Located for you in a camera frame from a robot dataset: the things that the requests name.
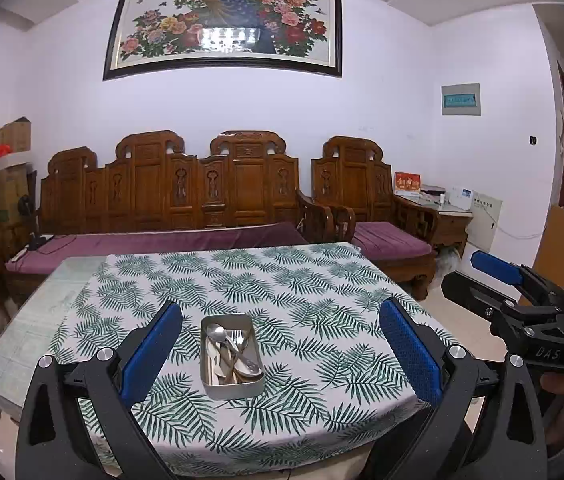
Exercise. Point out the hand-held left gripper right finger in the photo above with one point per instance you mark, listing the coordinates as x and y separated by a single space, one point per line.
409 350

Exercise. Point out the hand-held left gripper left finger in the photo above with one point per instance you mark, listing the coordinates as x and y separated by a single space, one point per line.
151 350

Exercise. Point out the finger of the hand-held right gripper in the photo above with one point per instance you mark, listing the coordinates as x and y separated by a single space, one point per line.
497 266
472 292

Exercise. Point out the white ceramic spoon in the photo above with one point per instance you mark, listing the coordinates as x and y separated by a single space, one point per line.
213 355

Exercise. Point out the white plastic spoon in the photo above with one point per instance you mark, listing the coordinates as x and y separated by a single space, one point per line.
224 372

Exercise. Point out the metal fork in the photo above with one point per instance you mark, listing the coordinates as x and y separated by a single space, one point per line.
236 339

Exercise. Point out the rectangular metal tray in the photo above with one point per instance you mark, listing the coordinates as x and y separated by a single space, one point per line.
234 391

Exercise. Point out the brown cardboard sheet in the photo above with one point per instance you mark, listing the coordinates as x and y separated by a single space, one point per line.
552 250

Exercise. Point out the clear plastic bag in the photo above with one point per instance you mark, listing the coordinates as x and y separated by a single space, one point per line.
448 264

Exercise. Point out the wooden side table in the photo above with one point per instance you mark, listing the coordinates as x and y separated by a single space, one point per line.
452 230

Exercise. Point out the white box blue label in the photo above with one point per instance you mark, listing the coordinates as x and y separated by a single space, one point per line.
461 198

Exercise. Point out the purple armchair cushion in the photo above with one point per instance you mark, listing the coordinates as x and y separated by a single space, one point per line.
392 242

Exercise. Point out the grey flat device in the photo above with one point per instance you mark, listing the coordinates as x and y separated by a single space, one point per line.
433 190

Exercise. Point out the purple sofa cushion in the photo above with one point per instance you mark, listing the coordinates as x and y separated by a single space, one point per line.
161 240

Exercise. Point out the red desk calendar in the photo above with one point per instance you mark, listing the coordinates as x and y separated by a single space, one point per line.
407 183

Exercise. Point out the leaf print tablecloth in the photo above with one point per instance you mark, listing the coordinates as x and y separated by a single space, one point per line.
287 285

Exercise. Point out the carved wooden armchair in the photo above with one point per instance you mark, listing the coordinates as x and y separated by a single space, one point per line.
352 180

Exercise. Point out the carved wooden sofa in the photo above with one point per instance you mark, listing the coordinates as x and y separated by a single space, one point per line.
151 185

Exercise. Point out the small black fan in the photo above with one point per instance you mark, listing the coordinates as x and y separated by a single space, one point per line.
25 206

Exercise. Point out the large stacked cardboard boxes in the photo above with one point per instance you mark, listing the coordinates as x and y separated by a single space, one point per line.
4 200

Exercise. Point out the orange red cloth item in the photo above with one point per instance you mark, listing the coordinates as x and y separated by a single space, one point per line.
0 152

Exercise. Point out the small brown cardboard box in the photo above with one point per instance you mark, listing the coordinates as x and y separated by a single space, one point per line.
12 136

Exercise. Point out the framed peacock flower painting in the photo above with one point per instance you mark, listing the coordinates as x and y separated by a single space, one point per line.
221 20

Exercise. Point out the cream wall cabinet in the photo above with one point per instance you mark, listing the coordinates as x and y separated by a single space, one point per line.
487 220

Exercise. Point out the grey wall electrical panel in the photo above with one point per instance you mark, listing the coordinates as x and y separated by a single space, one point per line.
461 100

